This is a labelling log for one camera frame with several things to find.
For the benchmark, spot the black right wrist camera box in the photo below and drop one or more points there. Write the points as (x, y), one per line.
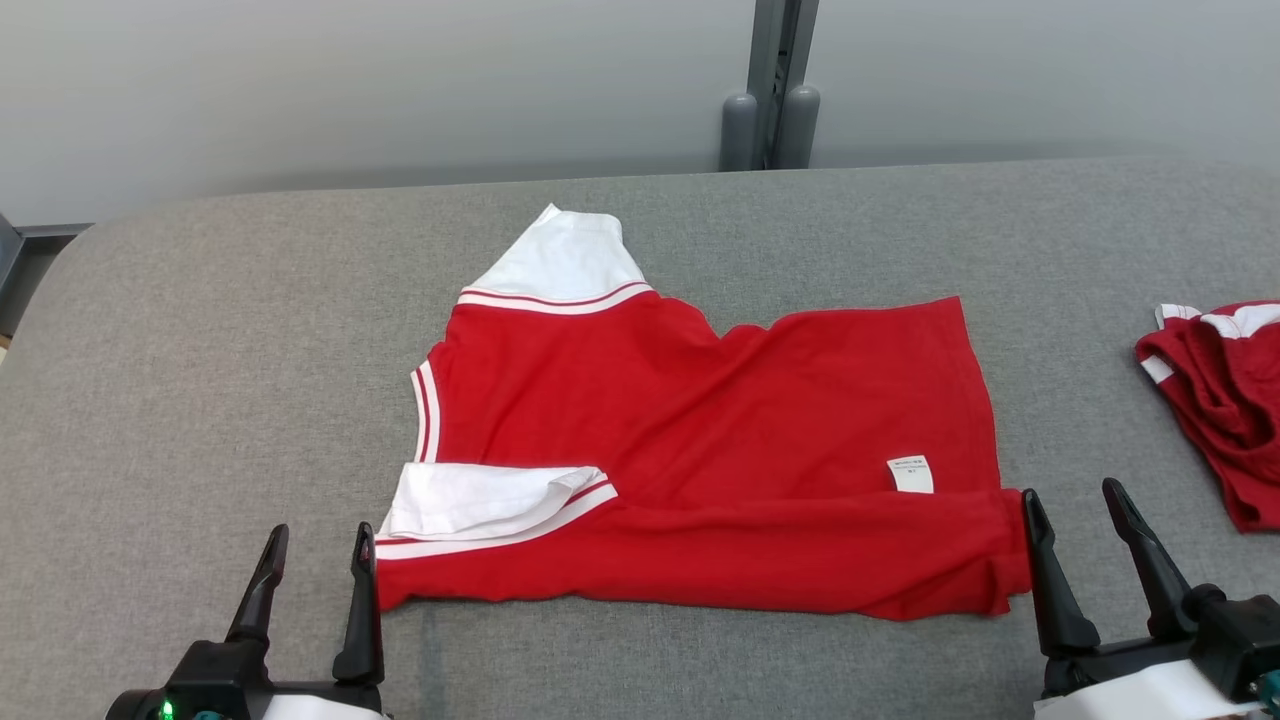
(1240, 640)

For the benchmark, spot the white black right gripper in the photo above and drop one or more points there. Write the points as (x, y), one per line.
(1140, 695)

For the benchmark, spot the teal right camera connector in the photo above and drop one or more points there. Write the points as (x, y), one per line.
(1270, 688)

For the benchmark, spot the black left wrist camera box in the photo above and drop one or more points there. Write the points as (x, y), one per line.
(220, 680)

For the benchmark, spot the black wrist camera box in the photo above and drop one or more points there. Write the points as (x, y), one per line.
(220, 680)
(1240, 640)

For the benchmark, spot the grey partition post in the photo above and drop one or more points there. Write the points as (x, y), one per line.
(772, 50)

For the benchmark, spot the grey cylinder post foot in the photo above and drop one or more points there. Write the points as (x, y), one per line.
(798, 125)
(738, 130)

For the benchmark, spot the grey fabric sofa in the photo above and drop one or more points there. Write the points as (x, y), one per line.
(250, 350)

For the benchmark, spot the red white t-shirt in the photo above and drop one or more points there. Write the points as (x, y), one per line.
(750, 420)

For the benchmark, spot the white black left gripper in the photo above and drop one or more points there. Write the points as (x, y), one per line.
(320, 705)

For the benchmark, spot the grey metal chair frame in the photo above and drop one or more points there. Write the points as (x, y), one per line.
(12, 265)

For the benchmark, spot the red white shorts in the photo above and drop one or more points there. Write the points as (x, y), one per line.
(1230, 400)

